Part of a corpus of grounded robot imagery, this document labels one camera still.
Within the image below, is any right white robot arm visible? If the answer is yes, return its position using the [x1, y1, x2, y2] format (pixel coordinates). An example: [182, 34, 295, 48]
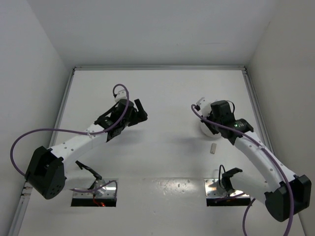
[197, 98, 312, 222]

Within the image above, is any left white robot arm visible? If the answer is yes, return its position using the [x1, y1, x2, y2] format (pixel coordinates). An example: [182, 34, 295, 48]
[25, 98, 148, 200]

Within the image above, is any white round divided container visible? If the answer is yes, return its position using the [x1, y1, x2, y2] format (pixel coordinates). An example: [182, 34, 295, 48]
[200, 121, 221, 139]

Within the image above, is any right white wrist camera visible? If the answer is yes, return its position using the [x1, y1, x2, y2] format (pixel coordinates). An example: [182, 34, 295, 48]
[196, 97, 212, 118]

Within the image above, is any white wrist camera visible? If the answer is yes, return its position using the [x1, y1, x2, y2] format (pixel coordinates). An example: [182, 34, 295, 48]
[114, 89, 128, 103]
[196, 97, 212, 118]

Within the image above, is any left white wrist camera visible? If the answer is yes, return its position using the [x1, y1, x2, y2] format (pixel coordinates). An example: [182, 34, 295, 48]
[114, 89, 128, 103]

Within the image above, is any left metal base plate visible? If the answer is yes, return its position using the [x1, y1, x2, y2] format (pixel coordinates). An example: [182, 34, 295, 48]
[81, 178, 118, 199]

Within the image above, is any metal base plate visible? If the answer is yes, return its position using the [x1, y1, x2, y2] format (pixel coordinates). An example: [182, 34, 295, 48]
[81, 178, 118, 199]
[204, 178, 249, 199]

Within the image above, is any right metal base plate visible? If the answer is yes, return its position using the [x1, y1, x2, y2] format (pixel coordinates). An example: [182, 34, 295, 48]
[204, 178, 249, 199]

